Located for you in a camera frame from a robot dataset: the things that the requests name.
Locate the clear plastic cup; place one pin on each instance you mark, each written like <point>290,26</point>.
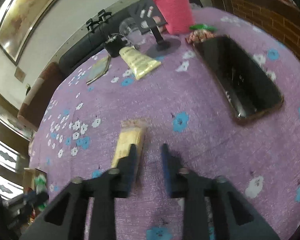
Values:
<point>130,30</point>

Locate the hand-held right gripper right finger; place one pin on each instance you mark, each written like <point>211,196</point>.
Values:
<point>166,172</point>

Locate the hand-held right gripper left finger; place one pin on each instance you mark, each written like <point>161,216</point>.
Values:
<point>130,172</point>

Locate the cardboard box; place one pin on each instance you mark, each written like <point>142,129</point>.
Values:
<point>31,177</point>

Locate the wall switch plate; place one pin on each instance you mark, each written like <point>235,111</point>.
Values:
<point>19,75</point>

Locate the purple floral tablecloth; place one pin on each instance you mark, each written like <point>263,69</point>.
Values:
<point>190,100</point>

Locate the black phone stand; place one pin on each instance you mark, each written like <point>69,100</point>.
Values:
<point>162,42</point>

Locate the yellow long packet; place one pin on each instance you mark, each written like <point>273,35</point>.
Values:
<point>140,62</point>

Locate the black smartphone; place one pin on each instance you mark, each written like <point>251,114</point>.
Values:
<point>240,77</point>

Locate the cream wafer snack packet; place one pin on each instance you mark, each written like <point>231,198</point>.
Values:
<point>128,136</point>

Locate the brown wooden cabinet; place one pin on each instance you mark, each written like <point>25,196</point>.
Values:
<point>262,12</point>

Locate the black clamp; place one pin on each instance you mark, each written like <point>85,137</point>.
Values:
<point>91,25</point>
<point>103,15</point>

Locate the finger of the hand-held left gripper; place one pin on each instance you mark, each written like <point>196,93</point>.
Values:
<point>33,197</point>

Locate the brown armchair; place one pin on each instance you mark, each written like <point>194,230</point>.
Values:
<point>42,95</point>

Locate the black pot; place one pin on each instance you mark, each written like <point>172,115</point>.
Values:
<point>113,45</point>

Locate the wooden glass door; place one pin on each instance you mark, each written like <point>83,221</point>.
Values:
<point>5,140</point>

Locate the dark grey sofa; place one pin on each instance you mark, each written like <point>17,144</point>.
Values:
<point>90,45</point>

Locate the small red green candy packet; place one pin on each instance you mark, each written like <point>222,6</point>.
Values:
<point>201,33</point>

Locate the framed wall picture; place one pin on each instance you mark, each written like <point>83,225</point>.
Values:
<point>27,15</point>

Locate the pink sleeved bottle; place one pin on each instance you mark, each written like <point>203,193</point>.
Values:
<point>173,10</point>

